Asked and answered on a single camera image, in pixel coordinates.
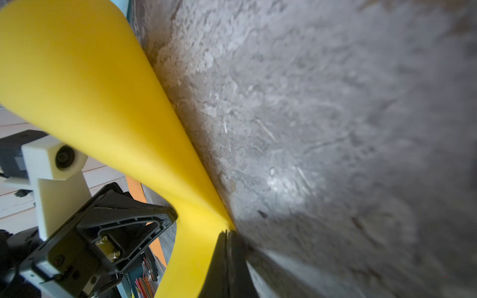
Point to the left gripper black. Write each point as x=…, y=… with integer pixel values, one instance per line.
x=91, y=253

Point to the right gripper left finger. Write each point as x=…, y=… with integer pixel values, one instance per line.
x=216, y=282

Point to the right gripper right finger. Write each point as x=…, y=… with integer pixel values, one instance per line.
x=239, y=278

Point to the yellow paper sheet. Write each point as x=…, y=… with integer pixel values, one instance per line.
x=76, y=70

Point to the orange paper sheet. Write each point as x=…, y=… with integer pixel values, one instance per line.
x=137, y=193

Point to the light blue paper sheet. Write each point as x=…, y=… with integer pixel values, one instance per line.
x=123, y=5

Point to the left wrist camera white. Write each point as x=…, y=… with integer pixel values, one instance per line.
x=56, y=181

